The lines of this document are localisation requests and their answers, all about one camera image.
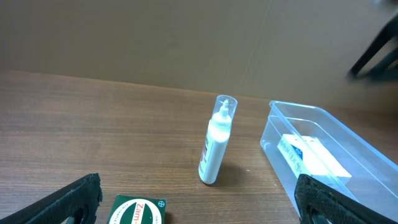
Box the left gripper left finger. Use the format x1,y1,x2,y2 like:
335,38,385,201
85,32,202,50
1,173,103,224

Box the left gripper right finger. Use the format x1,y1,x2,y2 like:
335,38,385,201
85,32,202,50
294,174,397,224

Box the white medicine box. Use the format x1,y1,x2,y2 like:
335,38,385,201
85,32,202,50
277,134,352,186

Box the green Zam-Buk ointment box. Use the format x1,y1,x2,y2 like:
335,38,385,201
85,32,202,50
108,194,167,224

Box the clear plastic container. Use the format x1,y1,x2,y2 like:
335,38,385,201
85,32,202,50
260,101,397,221

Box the white spray bottle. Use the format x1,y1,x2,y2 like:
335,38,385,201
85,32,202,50
198,95,238,185

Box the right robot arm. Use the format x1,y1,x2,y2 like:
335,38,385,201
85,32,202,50
348,14,397,82

